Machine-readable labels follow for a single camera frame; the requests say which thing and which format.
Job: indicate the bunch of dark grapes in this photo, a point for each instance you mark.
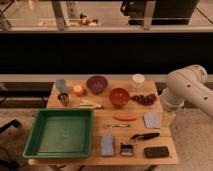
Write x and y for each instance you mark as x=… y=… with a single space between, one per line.
x=145 y=100

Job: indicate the small black brush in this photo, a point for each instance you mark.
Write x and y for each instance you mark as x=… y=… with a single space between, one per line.
x=127 y=150

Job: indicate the yellow banana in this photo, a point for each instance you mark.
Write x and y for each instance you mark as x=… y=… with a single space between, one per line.
x=90 y=104

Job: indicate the red bowl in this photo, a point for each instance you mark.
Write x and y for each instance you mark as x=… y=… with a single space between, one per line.
x=119 y=97

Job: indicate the black handled peeler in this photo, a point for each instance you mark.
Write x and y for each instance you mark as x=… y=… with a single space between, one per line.
x=146 y=136

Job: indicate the small figurines on shelf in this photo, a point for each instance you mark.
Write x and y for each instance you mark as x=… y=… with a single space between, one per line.
x=85 y=20

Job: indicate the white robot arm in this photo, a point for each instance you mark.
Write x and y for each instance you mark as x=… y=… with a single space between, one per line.
x=187 y=84

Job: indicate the wooden table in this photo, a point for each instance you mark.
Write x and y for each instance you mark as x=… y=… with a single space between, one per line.
x=104 y=116

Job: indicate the orange carrot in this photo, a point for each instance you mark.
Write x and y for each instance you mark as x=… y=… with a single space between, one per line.
x=125 y=118

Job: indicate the black rectangular block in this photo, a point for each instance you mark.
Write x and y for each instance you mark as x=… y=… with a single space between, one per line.
x=156 y=152

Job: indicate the blue sponge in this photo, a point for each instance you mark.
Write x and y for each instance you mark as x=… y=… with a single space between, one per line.
x=107 y=145

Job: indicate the grey blue cloth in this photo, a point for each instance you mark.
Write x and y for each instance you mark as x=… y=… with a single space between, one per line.
x=152 y=120

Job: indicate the blue plastic cup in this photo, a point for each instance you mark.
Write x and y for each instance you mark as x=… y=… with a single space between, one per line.
x=61 y=85

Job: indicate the small metal cup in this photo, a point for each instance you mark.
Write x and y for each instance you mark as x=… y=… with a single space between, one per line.
x=63 y=99

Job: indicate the purple bowl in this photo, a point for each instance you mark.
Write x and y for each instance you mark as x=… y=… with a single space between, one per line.
x=97 y=84

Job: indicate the green plastic tray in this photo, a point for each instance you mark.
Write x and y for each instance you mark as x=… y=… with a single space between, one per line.
x=60 y=134

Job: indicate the black machine in background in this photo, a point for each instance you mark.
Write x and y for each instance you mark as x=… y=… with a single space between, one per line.
x=166 y=12

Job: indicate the metal fork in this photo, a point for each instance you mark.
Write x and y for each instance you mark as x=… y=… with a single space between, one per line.
x=116 y=125

